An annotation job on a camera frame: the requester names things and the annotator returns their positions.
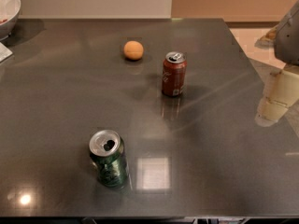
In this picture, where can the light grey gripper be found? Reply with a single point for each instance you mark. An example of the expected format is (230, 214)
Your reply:
(288, 39)

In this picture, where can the red soda can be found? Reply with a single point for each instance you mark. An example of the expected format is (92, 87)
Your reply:
(174, 70)

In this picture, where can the orange fruit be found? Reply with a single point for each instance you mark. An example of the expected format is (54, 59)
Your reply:
(133, 50)

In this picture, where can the green soda can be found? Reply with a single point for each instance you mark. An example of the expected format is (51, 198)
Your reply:
(108, 155)

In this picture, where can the white paper packet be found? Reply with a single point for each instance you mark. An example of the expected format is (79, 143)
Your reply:
(4, 52)

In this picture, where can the white bowl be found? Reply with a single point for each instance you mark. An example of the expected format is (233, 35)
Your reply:
(9, 13)

